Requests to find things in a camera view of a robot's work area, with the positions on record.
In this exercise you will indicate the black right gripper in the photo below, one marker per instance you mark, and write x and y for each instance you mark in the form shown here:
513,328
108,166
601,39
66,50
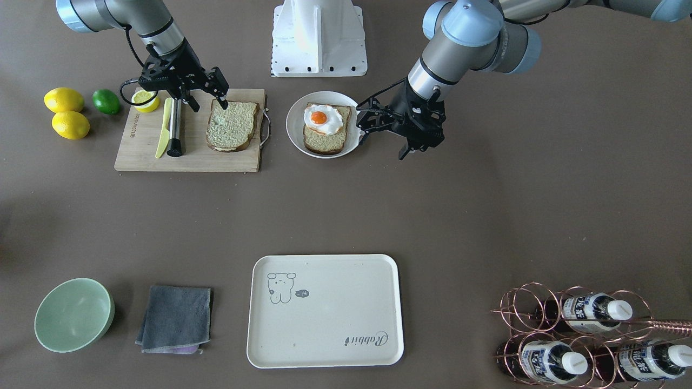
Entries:
187,60

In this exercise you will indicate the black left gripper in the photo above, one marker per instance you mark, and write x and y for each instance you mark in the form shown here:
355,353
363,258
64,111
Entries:
404,104

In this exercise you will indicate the bread slice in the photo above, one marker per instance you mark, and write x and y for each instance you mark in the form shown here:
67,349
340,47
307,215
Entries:
231,129
328,145

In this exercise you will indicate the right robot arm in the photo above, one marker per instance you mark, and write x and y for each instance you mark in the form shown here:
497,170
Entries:
150,19

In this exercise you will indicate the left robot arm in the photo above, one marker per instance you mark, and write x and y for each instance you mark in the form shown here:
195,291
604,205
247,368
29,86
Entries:
486,36

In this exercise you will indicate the cream rabbit tray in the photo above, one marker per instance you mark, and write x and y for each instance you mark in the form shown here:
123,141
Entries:
325,310

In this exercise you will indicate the yellow plastic knife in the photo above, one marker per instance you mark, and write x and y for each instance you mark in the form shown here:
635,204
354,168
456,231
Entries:
164,134

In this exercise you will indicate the steel cylinder muddler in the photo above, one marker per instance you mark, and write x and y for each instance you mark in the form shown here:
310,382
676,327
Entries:
174,144

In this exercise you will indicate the half lemon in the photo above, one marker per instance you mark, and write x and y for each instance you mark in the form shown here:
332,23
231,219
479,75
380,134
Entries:
145,101

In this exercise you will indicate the fried egg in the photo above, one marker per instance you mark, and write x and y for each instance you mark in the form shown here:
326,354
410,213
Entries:
323,119

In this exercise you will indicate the wooden cutting board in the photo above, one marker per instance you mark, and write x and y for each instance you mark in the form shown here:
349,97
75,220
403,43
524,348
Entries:
141,135

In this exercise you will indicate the white plate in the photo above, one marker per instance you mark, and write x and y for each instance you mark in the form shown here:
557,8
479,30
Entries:
294,121

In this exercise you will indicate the green lime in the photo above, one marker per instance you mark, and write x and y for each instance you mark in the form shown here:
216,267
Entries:
106,101

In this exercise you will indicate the yellow lemon outer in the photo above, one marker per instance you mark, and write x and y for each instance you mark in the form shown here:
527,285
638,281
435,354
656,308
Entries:
70,125

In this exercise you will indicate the yellow lemon near lime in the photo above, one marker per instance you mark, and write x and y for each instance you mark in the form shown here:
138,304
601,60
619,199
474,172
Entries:
63,99

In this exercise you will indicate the grey folded cloth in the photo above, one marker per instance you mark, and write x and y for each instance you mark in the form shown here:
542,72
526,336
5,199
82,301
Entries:
177,320

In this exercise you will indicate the green bowl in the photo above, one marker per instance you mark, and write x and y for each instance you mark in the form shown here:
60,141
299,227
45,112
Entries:
74,315

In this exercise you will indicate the tea bottle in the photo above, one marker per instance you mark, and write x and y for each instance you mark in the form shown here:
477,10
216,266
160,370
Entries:
593,313
541,362
646,361

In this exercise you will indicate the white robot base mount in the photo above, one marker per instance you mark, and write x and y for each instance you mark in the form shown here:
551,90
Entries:
318,39

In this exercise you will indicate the copper wire bottle rack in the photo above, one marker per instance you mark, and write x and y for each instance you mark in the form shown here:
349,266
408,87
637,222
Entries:
582,338

